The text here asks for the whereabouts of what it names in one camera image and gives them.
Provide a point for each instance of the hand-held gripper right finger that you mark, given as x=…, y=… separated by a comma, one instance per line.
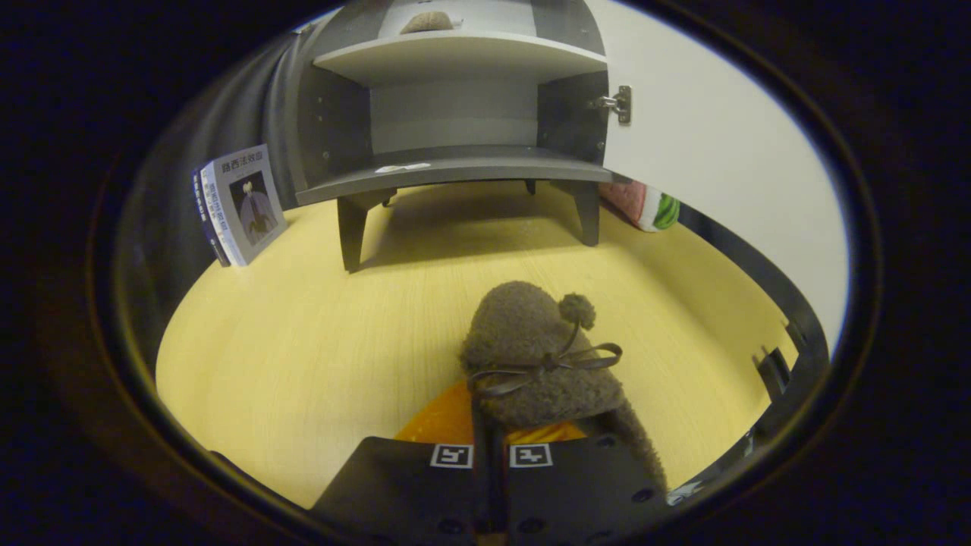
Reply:
x=576, y=485

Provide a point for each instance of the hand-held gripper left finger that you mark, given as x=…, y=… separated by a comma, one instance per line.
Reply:
x=394, y=489

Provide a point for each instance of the brown fuzzy slipper shoe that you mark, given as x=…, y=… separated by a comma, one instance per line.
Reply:
x=426, y=23
x=523, y=334

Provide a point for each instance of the grey shoe cabinet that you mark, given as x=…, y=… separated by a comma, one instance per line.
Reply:
x=455, y=171

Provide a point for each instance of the white shoe cabinet door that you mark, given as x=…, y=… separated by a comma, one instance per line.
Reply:
x=721, y=152

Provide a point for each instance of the metal door hinge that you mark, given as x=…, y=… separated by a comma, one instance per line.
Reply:
x=622, y=102

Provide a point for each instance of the watermelon print cushion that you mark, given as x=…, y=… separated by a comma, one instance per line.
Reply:
x=645, y=208

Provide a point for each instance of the figure print cover book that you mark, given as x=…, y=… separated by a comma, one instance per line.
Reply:
x=254, y=205

